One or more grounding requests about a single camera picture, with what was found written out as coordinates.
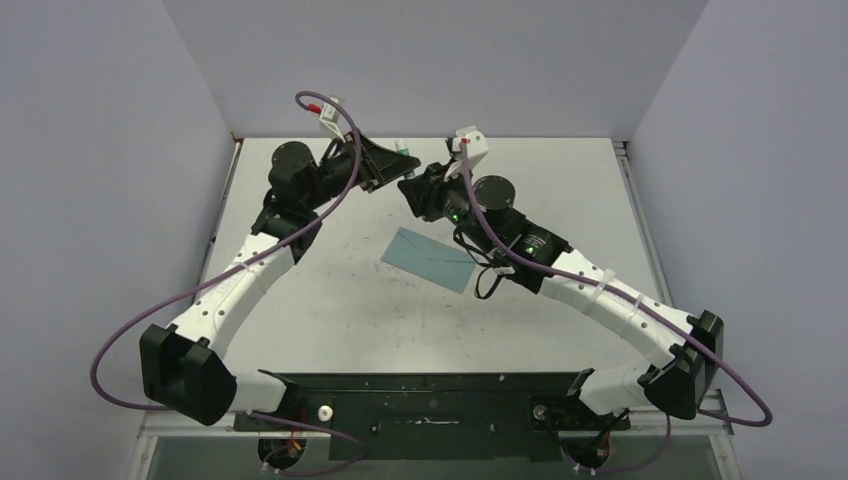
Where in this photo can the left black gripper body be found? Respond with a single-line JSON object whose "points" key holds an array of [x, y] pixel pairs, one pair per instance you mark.
{"points": [[342, 166]]}

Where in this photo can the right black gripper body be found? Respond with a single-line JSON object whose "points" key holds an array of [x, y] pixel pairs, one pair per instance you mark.
{"points": [[449, 199]]}

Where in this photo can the teal envelope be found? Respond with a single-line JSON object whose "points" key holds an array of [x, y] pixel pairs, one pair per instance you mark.
{"points": [[430, 260]]}

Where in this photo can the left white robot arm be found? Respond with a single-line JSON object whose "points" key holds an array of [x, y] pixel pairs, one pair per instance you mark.
{"points": [[182, 363]]}

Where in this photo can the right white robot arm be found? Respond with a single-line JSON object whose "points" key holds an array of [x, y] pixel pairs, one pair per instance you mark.
{"points": [[679, 348]]}

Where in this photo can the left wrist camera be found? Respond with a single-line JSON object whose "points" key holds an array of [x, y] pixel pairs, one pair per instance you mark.
{"points": [[329, 119]]}

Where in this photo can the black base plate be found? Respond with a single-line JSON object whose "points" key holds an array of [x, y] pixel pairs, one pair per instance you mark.
{"points": [[475, 416]]}

